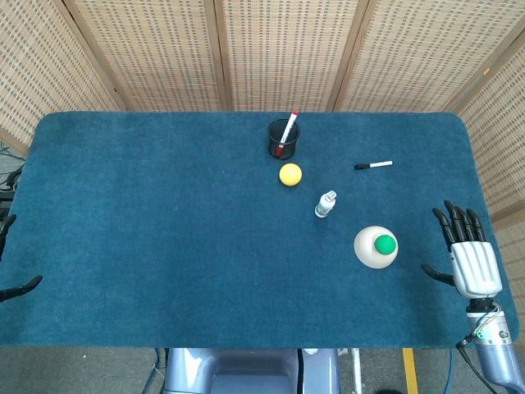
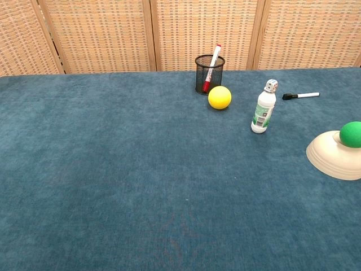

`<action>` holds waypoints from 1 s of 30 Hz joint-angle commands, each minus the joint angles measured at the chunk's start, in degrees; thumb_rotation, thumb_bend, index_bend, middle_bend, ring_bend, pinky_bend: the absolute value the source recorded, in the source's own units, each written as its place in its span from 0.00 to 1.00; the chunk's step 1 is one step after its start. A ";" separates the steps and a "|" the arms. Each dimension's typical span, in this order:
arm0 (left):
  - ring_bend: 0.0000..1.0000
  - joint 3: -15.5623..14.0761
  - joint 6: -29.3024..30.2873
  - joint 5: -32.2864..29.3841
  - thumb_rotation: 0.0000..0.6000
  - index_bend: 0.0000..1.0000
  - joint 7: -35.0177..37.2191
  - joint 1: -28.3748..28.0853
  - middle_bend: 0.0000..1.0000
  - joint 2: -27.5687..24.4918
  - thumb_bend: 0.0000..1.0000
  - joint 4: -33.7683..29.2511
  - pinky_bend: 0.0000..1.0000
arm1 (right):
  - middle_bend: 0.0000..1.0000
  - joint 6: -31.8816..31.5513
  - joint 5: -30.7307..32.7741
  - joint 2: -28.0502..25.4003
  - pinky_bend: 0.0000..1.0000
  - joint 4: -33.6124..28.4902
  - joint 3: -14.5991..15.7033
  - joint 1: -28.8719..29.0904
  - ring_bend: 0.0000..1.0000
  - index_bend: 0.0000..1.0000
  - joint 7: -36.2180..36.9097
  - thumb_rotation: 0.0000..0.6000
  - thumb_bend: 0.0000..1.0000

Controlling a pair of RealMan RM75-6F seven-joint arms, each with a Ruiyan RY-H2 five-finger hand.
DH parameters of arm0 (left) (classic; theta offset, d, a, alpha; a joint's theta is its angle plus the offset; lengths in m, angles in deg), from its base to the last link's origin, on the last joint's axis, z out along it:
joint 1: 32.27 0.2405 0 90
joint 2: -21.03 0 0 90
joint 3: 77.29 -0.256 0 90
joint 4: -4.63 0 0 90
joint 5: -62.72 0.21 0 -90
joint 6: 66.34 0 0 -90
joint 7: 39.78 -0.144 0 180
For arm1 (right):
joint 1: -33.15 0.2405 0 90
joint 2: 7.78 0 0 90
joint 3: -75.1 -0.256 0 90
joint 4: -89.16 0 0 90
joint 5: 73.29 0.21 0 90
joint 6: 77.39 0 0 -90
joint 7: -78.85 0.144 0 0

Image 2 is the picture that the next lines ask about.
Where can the small white die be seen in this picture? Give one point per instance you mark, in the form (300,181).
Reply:
(272,85)

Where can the cream upturned bowl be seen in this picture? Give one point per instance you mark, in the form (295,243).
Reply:
(330,156)

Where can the black mesh pen holder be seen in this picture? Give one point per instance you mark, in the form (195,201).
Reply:
(203,74)

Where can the black whiteboard marker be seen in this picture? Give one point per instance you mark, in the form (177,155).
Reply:
(300,95)

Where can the white plastic bottle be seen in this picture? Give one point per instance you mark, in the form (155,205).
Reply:
(264,113)

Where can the yellow ball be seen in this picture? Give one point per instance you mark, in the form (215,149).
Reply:
(219,97)

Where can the green ball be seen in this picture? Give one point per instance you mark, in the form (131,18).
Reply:
(351,134)

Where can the red whiteboard marker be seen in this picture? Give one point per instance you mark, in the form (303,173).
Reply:
(211,68)

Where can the woven folding screen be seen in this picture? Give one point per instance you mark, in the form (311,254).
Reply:
(180,34)

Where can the blue table cloth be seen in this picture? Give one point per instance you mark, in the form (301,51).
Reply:
(141,169)

